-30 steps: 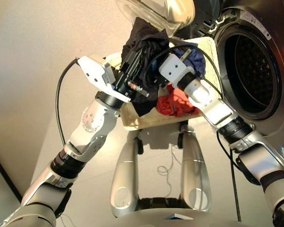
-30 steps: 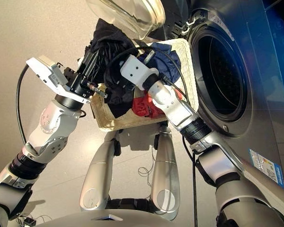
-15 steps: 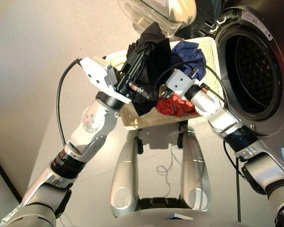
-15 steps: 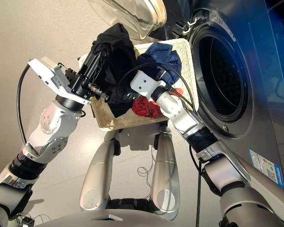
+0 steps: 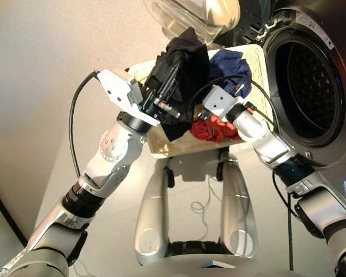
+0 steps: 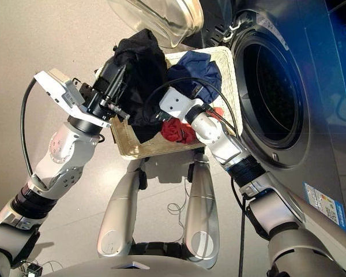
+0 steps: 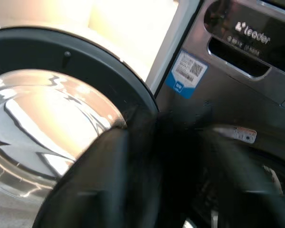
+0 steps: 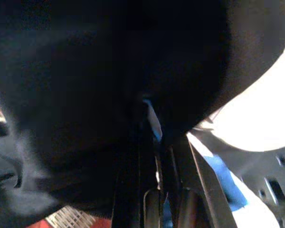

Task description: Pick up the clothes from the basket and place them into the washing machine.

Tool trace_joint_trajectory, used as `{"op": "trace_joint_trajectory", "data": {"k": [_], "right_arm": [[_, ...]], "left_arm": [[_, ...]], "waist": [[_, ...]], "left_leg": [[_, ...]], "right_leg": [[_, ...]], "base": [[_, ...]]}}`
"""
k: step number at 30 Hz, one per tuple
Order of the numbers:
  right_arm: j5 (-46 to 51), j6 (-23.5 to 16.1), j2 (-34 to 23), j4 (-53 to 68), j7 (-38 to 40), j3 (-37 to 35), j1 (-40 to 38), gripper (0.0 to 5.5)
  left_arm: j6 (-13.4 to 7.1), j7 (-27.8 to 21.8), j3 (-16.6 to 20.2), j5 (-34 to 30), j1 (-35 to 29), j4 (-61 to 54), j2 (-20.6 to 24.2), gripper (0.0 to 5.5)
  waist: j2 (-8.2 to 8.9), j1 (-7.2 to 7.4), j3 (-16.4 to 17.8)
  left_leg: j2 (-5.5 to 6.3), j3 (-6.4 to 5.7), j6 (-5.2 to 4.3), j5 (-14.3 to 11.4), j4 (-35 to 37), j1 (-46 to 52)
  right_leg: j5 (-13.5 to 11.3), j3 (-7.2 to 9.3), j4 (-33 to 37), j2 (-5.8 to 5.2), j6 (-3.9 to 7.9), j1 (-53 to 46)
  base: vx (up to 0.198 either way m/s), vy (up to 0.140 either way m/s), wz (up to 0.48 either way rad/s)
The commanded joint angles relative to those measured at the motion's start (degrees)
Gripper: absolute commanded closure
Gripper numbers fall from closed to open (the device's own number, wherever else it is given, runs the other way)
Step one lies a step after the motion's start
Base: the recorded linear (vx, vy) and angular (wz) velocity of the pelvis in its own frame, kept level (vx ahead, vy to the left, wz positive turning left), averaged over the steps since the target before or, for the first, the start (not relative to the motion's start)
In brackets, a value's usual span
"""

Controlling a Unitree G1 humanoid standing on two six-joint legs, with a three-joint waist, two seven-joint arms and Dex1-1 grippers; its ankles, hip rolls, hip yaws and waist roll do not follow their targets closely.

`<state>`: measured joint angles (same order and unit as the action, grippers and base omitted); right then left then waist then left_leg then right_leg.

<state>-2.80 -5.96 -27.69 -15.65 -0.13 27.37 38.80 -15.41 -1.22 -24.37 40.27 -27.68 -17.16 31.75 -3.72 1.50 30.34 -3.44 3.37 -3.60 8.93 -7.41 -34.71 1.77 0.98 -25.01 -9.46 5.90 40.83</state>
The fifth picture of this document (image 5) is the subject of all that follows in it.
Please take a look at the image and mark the silver robot torso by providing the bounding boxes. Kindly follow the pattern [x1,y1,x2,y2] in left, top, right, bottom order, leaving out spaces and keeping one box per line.
[126,239,280,277]

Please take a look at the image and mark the curved white door-rim label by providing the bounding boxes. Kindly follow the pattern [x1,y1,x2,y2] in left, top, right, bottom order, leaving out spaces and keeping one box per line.
[293,10,336,50]

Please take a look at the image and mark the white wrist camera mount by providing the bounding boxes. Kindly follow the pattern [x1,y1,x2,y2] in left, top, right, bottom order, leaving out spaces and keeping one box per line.
[202,84,245,122]
[97,68,162,127]

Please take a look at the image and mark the navy blue garment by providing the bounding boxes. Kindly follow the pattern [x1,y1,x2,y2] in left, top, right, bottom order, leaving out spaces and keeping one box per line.
[209,48,254,98]

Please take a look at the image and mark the round glass washing machine door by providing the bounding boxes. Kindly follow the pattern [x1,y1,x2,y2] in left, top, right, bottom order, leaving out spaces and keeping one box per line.
[143,0,242,49]

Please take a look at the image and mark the thin grey floor cord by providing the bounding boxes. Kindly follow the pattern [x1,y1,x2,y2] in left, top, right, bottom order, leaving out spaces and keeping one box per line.
[190,175,223,231]

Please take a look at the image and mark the silver robot leg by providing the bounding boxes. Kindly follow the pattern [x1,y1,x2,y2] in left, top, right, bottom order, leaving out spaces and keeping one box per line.
[220,152,260,260]
[133,157,171,267]

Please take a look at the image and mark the black wheeled basket stand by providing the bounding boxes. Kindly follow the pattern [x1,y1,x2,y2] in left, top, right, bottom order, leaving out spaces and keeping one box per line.
[163,147,231,189]

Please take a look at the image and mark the black garment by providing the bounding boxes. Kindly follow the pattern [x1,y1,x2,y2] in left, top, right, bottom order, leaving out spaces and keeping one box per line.
[155,27,212,143]

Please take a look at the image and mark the red garment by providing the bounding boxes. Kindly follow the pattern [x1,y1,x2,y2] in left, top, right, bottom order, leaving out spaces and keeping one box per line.
[189,113,242,143]

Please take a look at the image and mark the pale woven laundry basket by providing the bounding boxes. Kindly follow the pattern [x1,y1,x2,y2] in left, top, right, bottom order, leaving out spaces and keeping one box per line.
[127,43,275,160]

